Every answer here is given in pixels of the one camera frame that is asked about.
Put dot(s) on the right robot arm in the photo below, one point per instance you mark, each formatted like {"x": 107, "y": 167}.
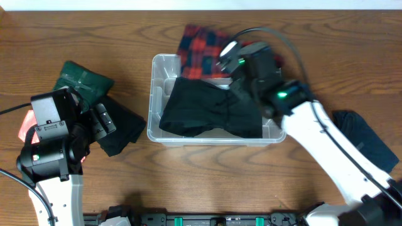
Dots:
{"x": 371, "y": 196}

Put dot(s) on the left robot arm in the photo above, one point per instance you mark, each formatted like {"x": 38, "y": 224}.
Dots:
{"x": 51, "y": 160}

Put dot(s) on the black garment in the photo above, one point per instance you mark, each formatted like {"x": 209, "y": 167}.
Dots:
{"x": 195, "y": 107}
{"x": 129, "y": 126}

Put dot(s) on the clear plastic storage bin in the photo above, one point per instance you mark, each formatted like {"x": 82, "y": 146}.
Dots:
{"x": 165, "y": 70}

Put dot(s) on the dark navy garment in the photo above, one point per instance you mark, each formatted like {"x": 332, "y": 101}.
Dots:
{"x": 362, "y": 136}

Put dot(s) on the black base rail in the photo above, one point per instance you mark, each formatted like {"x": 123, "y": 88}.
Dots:
{"x": 140, "y": 216}

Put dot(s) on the dark green folded garment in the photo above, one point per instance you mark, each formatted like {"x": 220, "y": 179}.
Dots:
{"x": 90, "y": 85}

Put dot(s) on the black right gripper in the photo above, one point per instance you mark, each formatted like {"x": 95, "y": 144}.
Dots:
{"x": 240, "y": 86}

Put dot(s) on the pink folded garment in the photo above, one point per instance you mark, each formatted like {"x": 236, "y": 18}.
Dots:
{"x": 28, "y": 122}

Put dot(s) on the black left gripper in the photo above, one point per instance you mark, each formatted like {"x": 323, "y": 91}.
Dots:
{"x": 102, "y": 121}

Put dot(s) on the red plaid shirt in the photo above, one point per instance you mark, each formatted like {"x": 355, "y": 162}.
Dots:
{"x": 199, "y": 51}

